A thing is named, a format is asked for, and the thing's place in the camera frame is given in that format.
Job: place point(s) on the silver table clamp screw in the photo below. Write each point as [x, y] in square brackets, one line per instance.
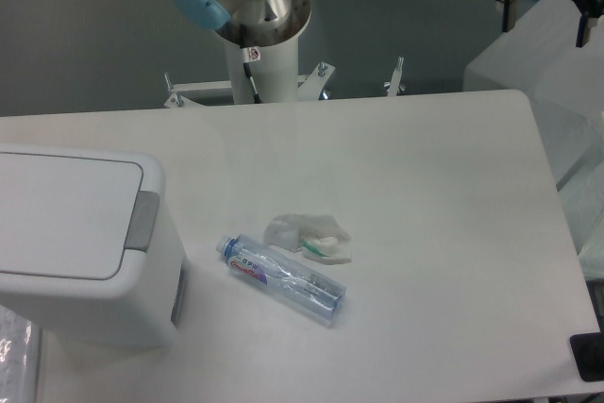
[395, 87]

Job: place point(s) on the crumpled white tissue wrapper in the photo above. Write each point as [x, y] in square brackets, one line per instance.
[317, 237]

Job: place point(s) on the crushed clear plastic bottle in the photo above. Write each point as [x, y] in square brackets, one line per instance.
[297, 285]

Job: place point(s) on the clear plastic sheet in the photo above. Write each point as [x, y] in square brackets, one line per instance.
[20, 353]

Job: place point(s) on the white push-lid trash can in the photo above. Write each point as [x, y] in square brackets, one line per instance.
[89, 249]

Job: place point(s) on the black device at corner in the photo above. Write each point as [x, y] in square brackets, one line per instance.
[587, 350]

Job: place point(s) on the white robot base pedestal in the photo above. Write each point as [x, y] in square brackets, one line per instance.
[274, 70]

